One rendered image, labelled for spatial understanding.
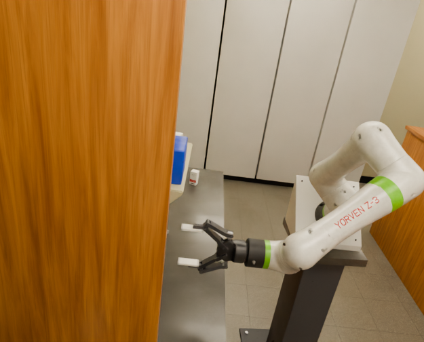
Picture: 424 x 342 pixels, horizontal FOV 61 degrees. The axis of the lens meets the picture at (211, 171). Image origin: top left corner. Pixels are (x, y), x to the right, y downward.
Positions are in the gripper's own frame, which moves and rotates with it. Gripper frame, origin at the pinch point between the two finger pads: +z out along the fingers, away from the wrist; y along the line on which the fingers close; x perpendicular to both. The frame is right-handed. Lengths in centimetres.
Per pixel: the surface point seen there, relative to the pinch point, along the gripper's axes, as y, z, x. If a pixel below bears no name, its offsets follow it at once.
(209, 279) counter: -25.9, -11.3, -14.3
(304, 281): -46, -60, -42
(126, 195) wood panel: 32.9, 12.2, 29.0
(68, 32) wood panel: 64, 23, 29
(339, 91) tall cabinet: 3, -140, -290
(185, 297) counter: -25.9, -2.9, -3.4
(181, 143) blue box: 40.1, 2.7, 13.6
